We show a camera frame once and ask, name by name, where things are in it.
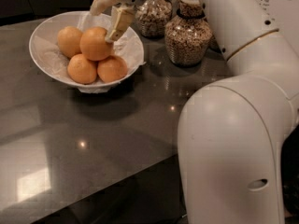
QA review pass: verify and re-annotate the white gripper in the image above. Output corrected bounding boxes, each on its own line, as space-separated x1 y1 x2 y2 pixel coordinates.
90 0 146 43

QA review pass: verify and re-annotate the orange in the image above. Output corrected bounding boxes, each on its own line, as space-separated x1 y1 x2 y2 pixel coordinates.
57 26 82 58
67 54 97 84
79 26 113 61
97 55 128 83

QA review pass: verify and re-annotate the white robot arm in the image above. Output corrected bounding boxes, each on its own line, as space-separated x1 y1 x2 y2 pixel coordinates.
178 0 298 224

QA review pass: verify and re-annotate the white paper bowl liner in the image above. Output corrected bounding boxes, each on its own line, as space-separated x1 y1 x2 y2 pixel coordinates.
32 12 147 94

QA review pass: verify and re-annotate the white bowl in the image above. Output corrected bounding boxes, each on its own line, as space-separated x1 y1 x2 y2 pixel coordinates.
28 10 146 93

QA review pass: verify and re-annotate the glass cereal jar left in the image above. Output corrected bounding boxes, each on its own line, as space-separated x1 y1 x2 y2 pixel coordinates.
135 0 172 38

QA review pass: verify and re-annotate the glass cereal jar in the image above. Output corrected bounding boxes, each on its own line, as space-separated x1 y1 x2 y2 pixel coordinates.
135 0 172 38
164 0 213 67
209 36 220 52

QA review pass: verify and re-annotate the glass cereal jar middle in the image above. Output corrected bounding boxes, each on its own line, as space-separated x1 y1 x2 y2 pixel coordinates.
164 0 213 67

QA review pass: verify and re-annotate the glass cereal jar right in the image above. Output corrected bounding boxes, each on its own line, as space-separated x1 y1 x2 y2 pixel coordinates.
209 36 220 52

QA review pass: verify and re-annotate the white allergens sign card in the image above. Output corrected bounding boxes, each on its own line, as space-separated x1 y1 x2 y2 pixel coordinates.
257 0 299 53

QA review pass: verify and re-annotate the black pedal cable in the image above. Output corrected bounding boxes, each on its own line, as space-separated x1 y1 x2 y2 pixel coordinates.
174 213 188 224

